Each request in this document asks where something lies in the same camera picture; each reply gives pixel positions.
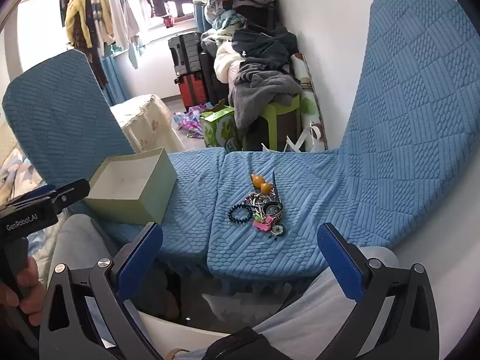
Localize red suitcase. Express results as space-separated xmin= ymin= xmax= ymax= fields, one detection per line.
xmin=176 ymin=73 xmax=209 ymax=112

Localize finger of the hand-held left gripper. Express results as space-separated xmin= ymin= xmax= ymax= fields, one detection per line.
xmin=8 ymin=184 xmax=57 ymax=206
xmin=44 ymin=179 xmax=91 ymax=211

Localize dark tall suitcase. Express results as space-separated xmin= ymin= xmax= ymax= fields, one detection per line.
xmin=199 ymin=50 xmax=229 ymax=104

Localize cream lace-covered table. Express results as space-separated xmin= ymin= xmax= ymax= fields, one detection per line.
xmin=110 ymin=94 xmax=184 ymax=154

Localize dark bead bracelet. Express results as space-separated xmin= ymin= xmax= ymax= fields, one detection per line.
xmin=227 ymin=203 xmax=253 ymax=223

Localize blue curtain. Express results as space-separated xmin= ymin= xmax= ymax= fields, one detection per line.
xmin=102 ymin=43 xmax=126 ymax=106

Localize white padded garment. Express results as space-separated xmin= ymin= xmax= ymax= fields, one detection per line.
xmin=214 ymin=41 xmax=246 ymax=83

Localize pile of mixed jewelry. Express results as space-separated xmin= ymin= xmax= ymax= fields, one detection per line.
xmin=245 ymin=170 xmax=286 ymax=238

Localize rolled fruit-print mat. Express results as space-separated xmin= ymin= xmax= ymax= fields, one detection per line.
xmin=292 ymin=52 xmax=329 ymax=151

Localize black suitcase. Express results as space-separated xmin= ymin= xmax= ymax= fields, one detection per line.
xmin=167 ymin=32 xmax=203 ymax=76

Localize pale green cardboard box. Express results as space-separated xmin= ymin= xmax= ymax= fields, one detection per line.
xmin=83 ymin=147 xmax=179 ymax=226

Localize white plastic bag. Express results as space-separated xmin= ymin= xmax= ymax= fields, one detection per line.
xmin=261 ymin=124 xmax=324 ymax=154

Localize colourful crumpled cloth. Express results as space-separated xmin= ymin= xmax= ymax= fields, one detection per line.
xmin=172 ymin=103 xmax=211 ymax=139

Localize black bag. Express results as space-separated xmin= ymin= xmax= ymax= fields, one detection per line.
xmin=204 ymin=326 xmax=286 ymax=360

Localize orange gourd pendant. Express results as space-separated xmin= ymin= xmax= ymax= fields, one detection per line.
xmin=250 ymin=173 xmax=273 ymax=195

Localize green plastic stool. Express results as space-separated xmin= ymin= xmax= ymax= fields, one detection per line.
xmin=242 ymin=95 xmax=302 ymax=152

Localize person's left hand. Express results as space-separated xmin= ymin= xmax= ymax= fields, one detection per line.
xmin=0 ymin=257 xmax=40 ymax=326

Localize hanging clothes on rack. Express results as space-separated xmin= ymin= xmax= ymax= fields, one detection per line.
xmin=64 ymin=0 xmax=151 ymax=87

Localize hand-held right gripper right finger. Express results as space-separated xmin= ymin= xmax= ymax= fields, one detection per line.
xmin=317 ymin=222 xmax=440 ymax=360

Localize blue textured sofa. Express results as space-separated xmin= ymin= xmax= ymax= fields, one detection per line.
xmin=2 ymin=0 xmax=480 ymax=282

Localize dark blue jacket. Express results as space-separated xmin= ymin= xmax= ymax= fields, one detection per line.
xmin=232 ymin=24 xmax=299 ymax=76

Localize green printed cardboard box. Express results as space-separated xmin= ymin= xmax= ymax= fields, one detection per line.
xmin=199 ymin=99 xmax=241 ymax=149

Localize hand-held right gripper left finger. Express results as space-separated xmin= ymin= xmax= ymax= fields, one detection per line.
xmin=39 ymin=222 xmax=164 ymax=360

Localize light printed blanket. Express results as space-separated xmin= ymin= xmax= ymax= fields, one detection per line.
xmin=0 ymin=146 xmax=51 ymax=259

